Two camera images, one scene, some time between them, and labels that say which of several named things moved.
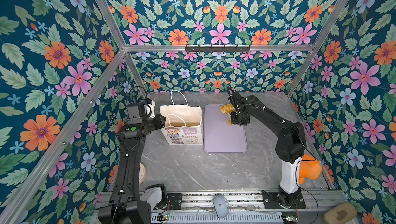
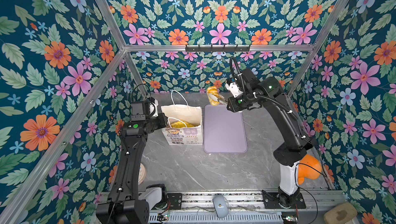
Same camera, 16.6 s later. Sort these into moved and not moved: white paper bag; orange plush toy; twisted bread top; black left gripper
Moved: twisted bread top
Not moved: orange plush toy; white paper bag; black left gripper
